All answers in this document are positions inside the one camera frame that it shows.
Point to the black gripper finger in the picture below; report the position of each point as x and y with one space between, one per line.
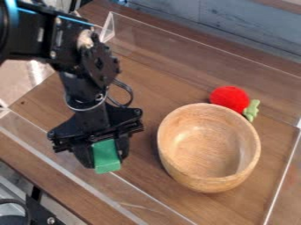
122 143
82 151

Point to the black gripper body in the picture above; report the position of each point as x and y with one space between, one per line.
104 123

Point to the green rectangular block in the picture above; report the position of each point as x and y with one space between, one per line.
106 158

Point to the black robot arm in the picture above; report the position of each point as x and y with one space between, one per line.
39 33

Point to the brown wooden bowl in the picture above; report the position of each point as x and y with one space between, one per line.
209 147

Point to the red plush strawberry toy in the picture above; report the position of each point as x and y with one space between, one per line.
234 98

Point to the clear acrylic front wall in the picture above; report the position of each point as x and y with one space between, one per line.
102 199

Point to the clear acrylic wall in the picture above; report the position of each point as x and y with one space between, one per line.
207 66
102 199

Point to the black clamp with cable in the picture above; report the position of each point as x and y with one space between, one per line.
23 209

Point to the clear acrylic corner bracket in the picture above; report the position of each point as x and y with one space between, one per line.
106 30

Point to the clear acrylic back wall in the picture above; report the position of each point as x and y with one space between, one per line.
207 66

